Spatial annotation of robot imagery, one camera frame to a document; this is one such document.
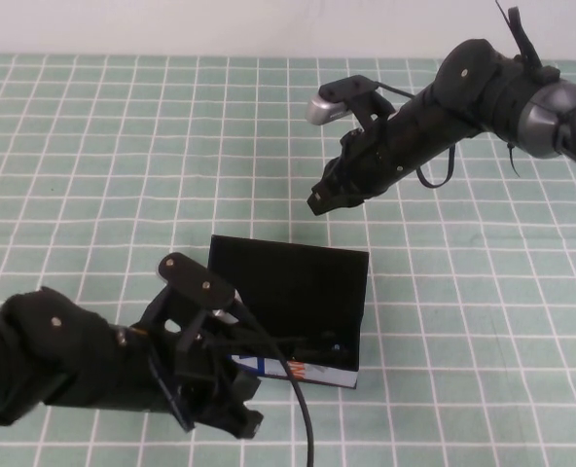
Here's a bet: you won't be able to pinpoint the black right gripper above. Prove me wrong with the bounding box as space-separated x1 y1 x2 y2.
306 94 464 215

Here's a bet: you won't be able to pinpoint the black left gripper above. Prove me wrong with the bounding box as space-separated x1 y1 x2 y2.
117 330 265 439

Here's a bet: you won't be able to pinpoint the black frame glasses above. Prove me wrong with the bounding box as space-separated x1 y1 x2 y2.
248 329 355 364

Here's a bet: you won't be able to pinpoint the black printed glasses case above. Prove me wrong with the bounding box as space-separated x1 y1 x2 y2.
207 233 370 391

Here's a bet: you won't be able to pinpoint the black zip tie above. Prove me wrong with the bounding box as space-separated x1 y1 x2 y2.
505 140 522 180

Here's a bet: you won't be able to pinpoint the green white grid tablecloth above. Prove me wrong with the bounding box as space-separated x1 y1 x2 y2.
0 52 576 467

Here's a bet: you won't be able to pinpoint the black left camera cable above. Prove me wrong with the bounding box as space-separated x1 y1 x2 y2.
229 299 318 467

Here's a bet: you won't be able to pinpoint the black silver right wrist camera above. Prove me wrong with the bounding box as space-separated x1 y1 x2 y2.
305 74 380 126

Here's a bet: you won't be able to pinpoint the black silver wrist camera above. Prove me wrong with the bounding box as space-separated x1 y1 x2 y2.
158 251 244 326
305 74 380 126

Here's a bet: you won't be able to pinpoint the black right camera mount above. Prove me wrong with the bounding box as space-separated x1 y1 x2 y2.
348 90 397 135

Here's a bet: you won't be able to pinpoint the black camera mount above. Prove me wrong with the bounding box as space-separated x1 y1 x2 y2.
139 286 209 376
348 90 397 135

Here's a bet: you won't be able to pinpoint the black looped gripper cable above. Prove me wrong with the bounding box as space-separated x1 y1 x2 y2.
415 143 458 190

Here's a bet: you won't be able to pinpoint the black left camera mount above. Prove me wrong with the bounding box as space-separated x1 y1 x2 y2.
139 286 209 376

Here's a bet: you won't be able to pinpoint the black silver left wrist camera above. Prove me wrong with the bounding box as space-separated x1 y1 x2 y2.
158 251 244 326

